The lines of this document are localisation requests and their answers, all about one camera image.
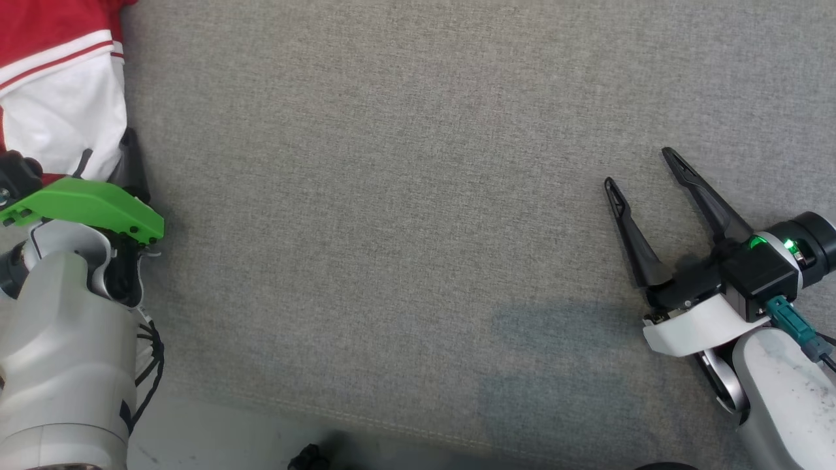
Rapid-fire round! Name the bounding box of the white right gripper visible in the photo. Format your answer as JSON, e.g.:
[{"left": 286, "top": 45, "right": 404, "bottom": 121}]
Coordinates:
[{"left": 604, "top": 147, "right": 773, "bottom": 357}]

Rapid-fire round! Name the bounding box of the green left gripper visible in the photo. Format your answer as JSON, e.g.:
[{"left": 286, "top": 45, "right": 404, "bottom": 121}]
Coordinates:
[{"left": 0, "top": 127, "right": 165, "bottom": 246}]

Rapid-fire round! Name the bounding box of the red and white shirt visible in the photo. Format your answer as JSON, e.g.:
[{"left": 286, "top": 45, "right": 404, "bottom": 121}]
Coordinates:
[{"left": 0, "top": 0, "right": 128, "bottom": 185}]

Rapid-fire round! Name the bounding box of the grey fabric sofa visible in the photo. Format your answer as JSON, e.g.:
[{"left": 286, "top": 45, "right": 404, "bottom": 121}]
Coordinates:
[{"left": 0, "top": 0, "right": 836, "bottom": 470}]

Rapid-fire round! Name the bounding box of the thin black left gripper cable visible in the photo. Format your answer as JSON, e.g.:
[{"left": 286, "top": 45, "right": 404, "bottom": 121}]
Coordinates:
[{"left": 121, "top": 304, "right": 165, "bottom": 435}]

